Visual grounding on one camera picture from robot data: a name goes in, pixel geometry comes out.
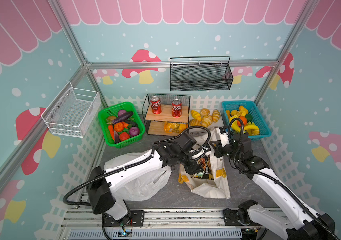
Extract canvas tote bag yellow handles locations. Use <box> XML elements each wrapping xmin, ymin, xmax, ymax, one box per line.
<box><xmin>178</xmin><ymin>127</ymin><xmax>231</xmax><ymax>200</ymax></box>

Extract white plastic grocery bag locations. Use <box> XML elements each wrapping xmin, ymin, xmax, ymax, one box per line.
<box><xmin>103</xmin><ymin>150</ymin><xmax>172</xmax><ymax>202</ymax></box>

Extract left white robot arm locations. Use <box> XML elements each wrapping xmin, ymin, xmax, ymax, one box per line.
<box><xmin>85</xmin><ymin>141</ymin><xmax>211</xmax><ymax>221</ymax></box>

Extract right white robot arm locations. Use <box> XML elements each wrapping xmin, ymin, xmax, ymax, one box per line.
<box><xmin>210</xmin><ymin>127</ymin><xmax>338</xmax><ymax>240</ymax></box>

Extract white plastic tray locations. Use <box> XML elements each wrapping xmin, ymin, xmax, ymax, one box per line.
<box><xmin>188</xmin><ymin>109</ymin><xmax>224</xmax><ymax>131</ymax></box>

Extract yellow banana bunch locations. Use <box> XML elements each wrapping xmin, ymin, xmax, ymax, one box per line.
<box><xmin>229</xmin><ymin>115</ymin><xmax>260</xmax><ymax>136</ymax></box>

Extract orange fruit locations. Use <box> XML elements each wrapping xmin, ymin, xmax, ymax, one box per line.
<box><xmin>237</xmin><ymin>116</ymin><xmax>247</xmax><ymax>127</ymax></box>

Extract small striped croissant right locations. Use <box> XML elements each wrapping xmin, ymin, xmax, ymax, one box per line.
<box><xmin>212</xmin><ymin>110</ymin><xmax>221</xmax><ymax>123</ymax></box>

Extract long striped croissant centre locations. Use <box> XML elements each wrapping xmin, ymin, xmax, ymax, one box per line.
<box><xmin>201</xmin><ymin>115</ymin><xmax>213</xmax><ymax>128</ymax></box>

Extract large striped croissant left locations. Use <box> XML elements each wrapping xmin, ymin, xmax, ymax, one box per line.
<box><xmin>189</xmin><ymin>119</ymin><xmax>201</xmax><ymax>127</ymax></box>

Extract pale round bread roll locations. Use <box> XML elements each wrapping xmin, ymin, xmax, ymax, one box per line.
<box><xmin>200</xmin><ymin>109</ymin><xmax>210</xmax><ymax>117</ymax></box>

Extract teal plastic basket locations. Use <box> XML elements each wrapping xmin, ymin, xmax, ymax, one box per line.
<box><xmin>221</xmin><ymin>100</ymin><xmax>271</xmax><ymax>141</ymax></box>

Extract yellow striped bread roll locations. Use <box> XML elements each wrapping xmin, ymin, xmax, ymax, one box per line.
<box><xmin>190</xmin><ymin>110</ymin><xmax>202</xmax><ymax>122</ymax></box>

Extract red cola can right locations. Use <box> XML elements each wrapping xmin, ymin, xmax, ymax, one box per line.
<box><xmin>171</xmin><ymin>98</ymin><xmax>182</xmax><ymax>118</ymax></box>

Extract red cola can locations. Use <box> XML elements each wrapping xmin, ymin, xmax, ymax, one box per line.
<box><xmin>150</xmin><ymin>95</ymin><xmax>162</xmax><ymax>115</ymax></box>
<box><xmin>171</xmin><ymin>98</ymin><xmax>182</xmax><ymax>118</ymax></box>

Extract purple onion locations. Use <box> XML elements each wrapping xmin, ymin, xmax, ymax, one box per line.
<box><xmin>129</xmin><ymin>127</ymin><xmax>140</xmax><ymax>137</ymax></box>

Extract red cola can left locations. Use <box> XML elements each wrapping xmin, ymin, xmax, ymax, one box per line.
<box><xmin>150</xmin><ymin>95</ymin><xmax>162</xmax><ymax>115</ymax></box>

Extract red tomato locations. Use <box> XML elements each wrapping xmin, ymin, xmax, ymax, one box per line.
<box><xmin>119</xmin><ymin>132</ymin><xmax>130</xmax><ymax>142</ymax></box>

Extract purple eggplant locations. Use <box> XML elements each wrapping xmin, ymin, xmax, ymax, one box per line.
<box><xmin>109</xmin><ymin>111</ymin><xmax>133</xmax><ymax>125</ymax></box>

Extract green plastic basket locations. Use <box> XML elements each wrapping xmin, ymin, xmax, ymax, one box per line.
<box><xmin>98</xmin><ymin>102</ymin><xmax>144</xmax><ymax>149</ymax></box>

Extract orange pumpkin toy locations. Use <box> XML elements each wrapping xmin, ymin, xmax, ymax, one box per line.
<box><xmin>113</xmin><ymin>122</ymin><xmax>125</xmax><ymax>133</ymax></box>

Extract orange carrot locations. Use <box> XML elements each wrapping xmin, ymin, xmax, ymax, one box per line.
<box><xmin>108</xmin><ymin>125</ymin><xmax>115</xmax><ymax>142</ymax></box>

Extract black wire two-tier shelf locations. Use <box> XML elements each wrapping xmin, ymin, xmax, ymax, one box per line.
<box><xmin>142</xmin><ymin>94</ymin><xmax>191</xmax><ymax>136</ymax></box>

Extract black mesh wall basket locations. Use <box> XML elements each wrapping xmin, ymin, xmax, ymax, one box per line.
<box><xmin>169</xmin><ymin>56</ymin><xmax>234</xmax><ymax>92</ymax></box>

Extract white wire wall basket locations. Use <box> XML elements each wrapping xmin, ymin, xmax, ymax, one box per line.
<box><xmin>41</xmin><ymin>82</ymin><xmax>101</xmax><ymax>138</ymax></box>

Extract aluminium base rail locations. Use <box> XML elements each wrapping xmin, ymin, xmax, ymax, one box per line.
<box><xmin>57</xmin><ymin>206</ymin><xmax>288</xmax><ymax>240</ymax></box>

